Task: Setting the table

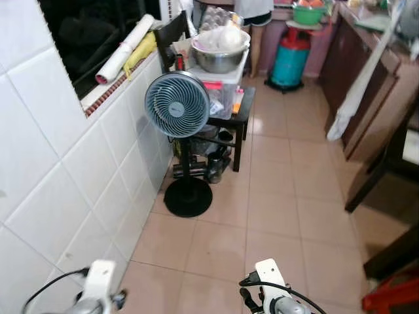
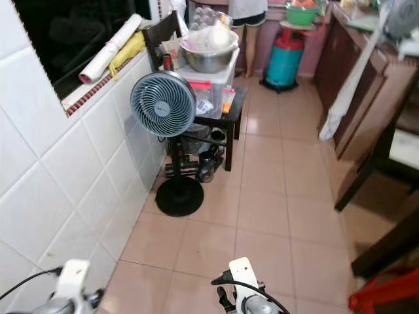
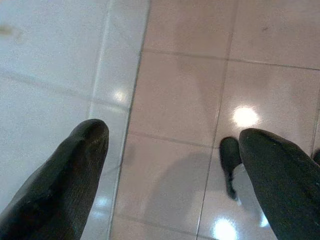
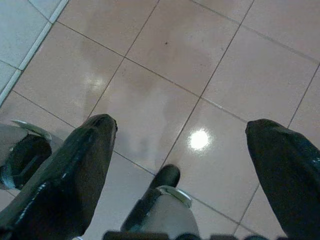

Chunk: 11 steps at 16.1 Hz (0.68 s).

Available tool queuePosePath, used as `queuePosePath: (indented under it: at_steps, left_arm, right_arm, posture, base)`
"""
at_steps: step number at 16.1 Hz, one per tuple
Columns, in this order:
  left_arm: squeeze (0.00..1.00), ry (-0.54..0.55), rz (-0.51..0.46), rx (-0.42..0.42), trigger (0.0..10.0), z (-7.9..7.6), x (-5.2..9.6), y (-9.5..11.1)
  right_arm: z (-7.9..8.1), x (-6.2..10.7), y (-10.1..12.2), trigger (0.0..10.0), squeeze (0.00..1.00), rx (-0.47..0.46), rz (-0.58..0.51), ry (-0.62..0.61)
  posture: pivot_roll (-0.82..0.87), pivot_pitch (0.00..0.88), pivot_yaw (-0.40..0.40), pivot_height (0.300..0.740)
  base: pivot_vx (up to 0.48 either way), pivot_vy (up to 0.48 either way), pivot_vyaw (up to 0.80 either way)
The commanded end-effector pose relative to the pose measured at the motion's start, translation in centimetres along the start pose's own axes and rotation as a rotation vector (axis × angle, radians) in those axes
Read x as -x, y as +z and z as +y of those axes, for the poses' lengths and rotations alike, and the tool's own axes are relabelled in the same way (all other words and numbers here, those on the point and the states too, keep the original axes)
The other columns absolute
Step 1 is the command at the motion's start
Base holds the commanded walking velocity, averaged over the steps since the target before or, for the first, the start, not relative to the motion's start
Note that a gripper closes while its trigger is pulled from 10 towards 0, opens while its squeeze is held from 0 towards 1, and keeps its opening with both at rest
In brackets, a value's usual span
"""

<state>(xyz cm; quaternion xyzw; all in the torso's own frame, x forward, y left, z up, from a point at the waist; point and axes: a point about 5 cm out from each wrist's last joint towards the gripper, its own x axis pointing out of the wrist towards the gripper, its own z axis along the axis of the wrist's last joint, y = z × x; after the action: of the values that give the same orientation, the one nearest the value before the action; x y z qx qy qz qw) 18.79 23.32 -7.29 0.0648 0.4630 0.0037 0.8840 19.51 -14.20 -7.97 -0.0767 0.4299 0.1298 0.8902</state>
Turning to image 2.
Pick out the large stainless steel bowl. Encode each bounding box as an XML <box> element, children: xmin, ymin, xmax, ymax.
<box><xmin>179</xmin><ymin>29</ymin><xmax>240</xmax><ymax>75</ymax></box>

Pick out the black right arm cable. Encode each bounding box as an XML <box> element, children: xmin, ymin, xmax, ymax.
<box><xmin>210</xmin><ymin>271</ymin><xmax>293</xmax><ymax>314</ymax></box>

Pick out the brown wooden cabinet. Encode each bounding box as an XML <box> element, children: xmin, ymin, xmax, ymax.
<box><xmin>312</xmin><ymin>0</ymin><xmax>419</xmax><ymax>162</ymax></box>

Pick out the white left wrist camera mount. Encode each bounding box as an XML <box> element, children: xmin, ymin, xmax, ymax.
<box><xmin>53</xmin><ymin>260</ymin><xmax>92</xmax><ymax>305</ymax></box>

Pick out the white wrapped long pole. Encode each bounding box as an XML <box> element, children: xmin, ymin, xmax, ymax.
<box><xmin>318</xmin><ymin>0</ymin><xmax>397</xmax><ymax>142</ymax></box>

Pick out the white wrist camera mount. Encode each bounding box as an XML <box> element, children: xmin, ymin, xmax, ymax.
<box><xmin>53</xmin><ymin>260</ymin><xmax>92</xmax><ymax>305</ymax></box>
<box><xmin>227</xmin><ymin>257</ymin><xmax>263</xmax><ymax>309</ymax></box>

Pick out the grey egg tray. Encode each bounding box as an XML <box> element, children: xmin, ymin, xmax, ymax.
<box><xmin>189</xmin><ymin>5</ymin><xmax>234</xmax><ymax>33</ymax></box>

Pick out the yellow rolled cloth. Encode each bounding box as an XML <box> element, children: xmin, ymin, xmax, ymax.
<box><xmin>109</xmin><ymin>30</ymin><xmax>147</xmax><ymax>75</ymax></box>

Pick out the green plastic basin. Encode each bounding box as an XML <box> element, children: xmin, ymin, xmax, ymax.
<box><xmin>284</xmin><ymin>1</ymin><xmax>321</xmax><ymax>27</ymax></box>

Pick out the grey pedestal fan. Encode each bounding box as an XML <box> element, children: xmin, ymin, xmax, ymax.
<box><xmin>129</xmin><ymin>70</ymin><xmax>206</xmax><ymax>218</ymax></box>

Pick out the grey fan head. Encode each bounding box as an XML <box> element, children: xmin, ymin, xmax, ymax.
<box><xmin>382</xmin><ymin>0</ymin><xmax>419</xmax><ymax>44</ymax></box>

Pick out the clear plastic storage box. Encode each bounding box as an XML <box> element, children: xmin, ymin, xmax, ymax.
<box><xmin>186</xmin><ymin>65</ymin><xmax>237</xmax><ymax>120</ymax></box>

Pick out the standing person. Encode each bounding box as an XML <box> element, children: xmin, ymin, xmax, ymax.
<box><xmin>225</xmin><ymin>0</ymin><xmax>270</xmax><ymax>80</ymax></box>

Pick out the white paper roll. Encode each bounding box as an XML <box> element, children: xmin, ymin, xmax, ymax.
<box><xmin>78</xmin><ymin>14</ymin><xmax>144</xmax><ymax>85</ymax></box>

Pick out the black wooden chair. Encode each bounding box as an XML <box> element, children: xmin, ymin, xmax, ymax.
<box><xmin>142</xmin><ymin>10</ymin><xmax>181</xmax><ymax>72</ymax></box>

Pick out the dark wooden marble-top table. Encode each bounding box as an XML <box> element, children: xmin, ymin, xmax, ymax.
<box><xmin>333</xmin><ymin>72</ymin><xmax>419</xmax><ymax>279</ymax></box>

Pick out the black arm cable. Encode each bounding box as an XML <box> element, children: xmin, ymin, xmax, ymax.
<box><xmin>210</xmin><ymin>271</ymin><xmax>293</xmax><ymax>314</ymax></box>
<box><xmin>0</xmin><ymin>266</ymin><xmax>64</xmax><ymax>303</ymax></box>

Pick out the teal gas cylinder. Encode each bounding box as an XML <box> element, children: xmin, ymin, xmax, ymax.
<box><xmin>260</xmin><ymin>27</ymin><xmax>306</xmax><ymax>92</ymax></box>

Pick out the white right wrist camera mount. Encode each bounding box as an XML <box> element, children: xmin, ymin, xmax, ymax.
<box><xmin>227</xmin><ymin>257</ymin><xmax>263</xmax><ymax>309</ymax></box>

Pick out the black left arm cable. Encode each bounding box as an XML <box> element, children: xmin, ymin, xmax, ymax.
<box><xmin>0</xmin><ymin>266</ymin><xmax>64</xmax><ymax>303</ymax></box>

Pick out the black side table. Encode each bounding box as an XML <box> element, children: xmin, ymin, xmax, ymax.
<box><xmin>166</xmin><ymin>84</ymin><xmax>249</xmax><ymax>173</ymax></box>

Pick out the white plastic bag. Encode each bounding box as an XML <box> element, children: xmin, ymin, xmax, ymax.
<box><xmin>186</xmin><ymin>24</ymin><xmax>237</xmax><ymax>54</ymax></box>

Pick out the red plastic stool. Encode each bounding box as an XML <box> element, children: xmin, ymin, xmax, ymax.
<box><xmin>348</xmin><ymin>264</ymin><xmax>419</xmax><ymax>314</ymax></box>

